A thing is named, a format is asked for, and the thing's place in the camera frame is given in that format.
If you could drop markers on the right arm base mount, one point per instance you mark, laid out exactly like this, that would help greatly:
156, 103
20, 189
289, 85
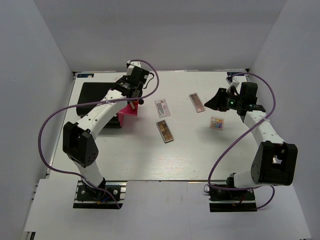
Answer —
222, 201

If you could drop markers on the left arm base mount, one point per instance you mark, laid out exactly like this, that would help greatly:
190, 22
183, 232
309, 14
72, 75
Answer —
86, 199

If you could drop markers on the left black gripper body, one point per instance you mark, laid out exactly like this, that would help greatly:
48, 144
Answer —
124, 78

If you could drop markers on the blue label corner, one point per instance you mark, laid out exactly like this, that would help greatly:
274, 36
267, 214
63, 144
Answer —
231, 73
85, 75

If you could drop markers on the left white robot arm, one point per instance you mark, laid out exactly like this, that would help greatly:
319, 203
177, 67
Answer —
79, 137

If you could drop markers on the clear labelled makeup case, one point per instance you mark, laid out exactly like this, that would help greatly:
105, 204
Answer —
162, 108

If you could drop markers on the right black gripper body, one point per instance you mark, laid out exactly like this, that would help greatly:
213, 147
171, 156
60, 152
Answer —
232, 102

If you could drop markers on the brown eyeshadow palette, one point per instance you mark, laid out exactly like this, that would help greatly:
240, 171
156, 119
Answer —
165, 131

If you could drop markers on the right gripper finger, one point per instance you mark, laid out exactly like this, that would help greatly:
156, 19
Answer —
222, 93
213, 104

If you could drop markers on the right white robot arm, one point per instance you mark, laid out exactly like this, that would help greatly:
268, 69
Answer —
275, 160

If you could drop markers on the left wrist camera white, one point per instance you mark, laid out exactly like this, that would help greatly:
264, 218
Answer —
130, 66

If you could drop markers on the blue label right corner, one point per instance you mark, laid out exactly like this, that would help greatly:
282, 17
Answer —
231, 73

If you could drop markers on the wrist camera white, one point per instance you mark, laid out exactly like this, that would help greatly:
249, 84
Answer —
130, 66
233, 84

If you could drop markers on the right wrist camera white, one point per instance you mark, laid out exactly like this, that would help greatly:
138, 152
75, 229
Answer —
233, 84

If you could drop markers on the colourful square eyeshadow palette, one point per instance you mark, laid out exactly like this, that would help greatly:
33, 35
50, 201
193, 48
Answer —
216, 123

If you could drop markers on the blue label left corner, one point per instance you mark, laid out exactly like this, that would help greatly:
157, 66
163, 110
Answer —
85, 75

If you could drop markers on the pink-brown eyeshadow palette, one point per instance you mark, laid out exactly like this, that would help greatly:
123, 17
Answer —
197, 103

